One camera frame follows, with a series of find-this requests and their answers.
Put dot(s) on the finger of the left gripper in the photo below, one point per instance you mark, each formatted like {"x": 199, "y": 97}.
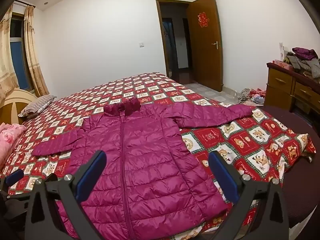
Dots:
{"x": 14, "y": 177}

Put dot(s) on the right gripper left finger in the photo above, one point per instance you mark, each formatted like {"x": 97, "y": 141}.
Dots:
{"x": 43, "y": 219}

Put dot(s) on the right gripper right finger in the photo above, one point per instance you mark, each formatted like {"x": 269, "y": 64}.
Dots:
{"x": 271, "y": 219}

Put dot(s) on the magenta puffer down jacket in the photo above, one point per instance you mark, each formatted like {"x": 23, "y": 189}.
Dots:
{"x": 152, "y": 186}

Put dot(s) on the clothes pile on floor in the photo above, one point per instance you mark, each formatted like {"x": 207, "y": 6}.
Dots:
{"x": 252, "y": 97}

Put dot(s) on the clothes pile on dresser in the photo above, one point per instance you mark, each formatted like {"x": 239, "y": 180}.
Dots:
{"x": 305, "y": 62}

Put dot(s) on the pink floral quilt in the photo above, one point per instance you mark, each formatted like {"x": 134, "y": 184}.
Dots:
{"x": 9, "y": 137}

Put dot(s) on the red patterned bear bedspread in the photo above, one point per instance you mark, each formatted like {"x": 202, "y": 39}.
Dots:
{"x": 261, "y": 145}

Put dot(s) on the striped grey pillow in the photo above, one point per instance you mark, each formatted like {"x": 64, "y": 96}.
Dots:
{"x": 35, "y": 108}

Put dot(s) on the cream wooden headboard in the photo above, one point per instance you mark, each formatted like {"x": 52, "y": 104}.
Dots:
{"x": 13, "y": 104}

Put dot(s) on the beige curtain left panel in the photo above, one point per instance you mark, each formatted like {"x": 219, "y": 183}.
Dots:
{"x": 8, "y": 78}

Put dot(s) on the beige curtain panel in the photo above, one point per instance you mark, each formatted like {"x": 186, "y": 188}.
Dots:
{"x": 32, "y": 60}
{"x": 8, "y": 78}

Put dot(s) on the beige curtain right panel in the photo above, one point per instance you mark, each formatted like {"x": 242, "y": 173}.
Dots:
{"x": 32, "y": 60}

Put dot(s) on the brown wooden dresser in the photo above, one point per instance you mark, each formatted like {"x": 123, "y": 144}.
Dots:
{"x": 293, "y": 92}

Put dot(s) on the blue window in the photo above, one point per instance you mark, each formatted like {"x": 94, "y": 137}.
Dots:
{"x": 18, "y": 53}

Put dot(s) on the white card on dresser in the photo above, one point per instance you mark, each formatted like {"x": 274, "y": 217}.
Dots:
{"x": 282, "y": 51}

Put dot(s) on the brown wooden door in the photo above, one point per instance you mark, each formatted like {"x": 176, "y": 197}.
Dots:
{"x": 207, "y": 60}

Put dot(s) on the red double happiness sticker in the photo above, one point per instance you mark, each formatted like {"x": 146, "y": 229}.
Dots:
{"x": 203, "y": 20}

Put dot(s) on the dark brown door frame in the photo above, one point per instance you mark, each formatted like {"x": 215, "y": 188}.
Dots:
{"x": 175, "y": 33}

